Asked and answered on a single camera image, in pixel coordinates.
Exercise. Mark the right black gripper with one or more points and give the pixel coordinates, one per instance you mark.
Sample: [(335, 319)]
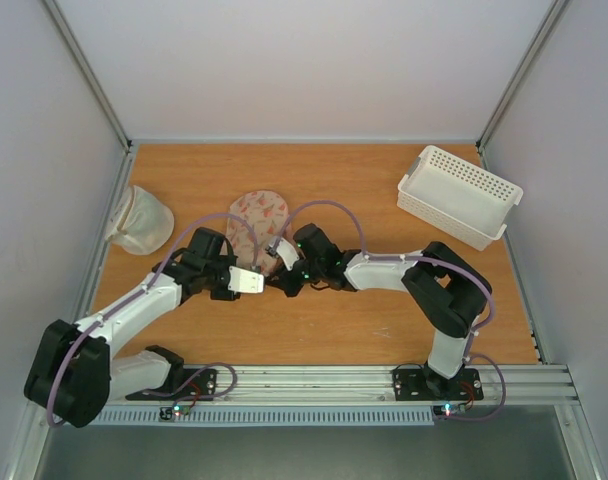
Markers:
[(291, 280)]

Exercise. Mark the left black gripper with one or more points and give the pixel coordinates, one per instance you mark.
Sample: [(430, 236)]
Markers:
[(225, 296)]

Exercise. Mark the floral mesh laundry bag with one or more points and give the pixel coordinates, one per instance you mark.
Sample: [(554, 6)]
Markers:
[(266, 212)]

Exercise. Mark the white perforated plastic basket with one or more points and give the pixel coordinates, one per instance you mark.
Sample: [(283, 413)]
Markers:
[(459, 198)]

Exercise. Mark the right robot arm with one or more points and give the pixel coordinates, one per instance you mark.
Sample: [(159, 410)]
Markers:
[(448, 291)]

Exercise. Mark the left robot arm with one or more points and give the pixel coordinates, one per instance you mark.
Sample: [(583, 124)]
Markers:
[(75, 371)]

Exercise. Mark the white round mesh bag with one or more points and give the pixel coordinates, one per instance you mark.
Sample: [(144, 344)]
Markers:
[(140, 223)]

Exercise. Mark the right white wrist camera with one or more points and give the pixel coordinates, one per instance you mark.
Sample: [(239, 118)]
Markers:
[(279, 247)]

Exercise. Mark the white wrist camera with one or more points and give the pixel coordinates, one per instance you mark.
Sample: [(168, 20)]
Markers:
[(245, 281), (279, 247)]

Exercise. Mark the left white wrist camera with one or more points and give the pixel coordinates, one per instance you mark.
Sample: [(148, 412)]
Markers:
[(245, 281)]

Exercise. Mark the aluminium front rail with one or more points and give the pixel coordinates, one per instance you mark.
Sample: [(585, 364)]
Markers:
[(304, 385)]

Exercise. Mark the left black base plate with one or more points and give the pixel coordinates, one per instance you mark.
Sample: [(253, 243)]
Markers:
[(180, 384)]

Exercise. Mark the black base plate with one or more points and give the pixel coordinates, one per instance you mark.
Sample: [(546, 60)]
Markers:
[(180, 384), (417, 384)]

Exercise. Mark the grey slotted cable duct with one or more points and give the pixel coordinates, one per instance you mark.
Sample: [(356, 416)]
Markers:
[(225, 416)]

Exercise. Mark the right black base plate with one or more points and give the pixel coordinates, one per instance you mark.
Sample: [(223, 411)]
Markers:
[(417, 384)]

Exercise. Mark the left aluminium frame post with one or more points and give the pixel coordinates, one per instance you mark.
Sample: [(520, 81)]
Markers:
[(64, 29)]

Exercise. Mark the aluminium frame post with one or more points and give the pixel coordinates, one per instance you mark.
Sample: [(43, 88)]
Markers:
[(64, 29), (553, 14)]

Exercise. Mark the right aluminium frame post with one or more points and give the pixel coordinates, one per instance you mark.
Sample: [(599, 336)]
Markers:
[(553, 14)]

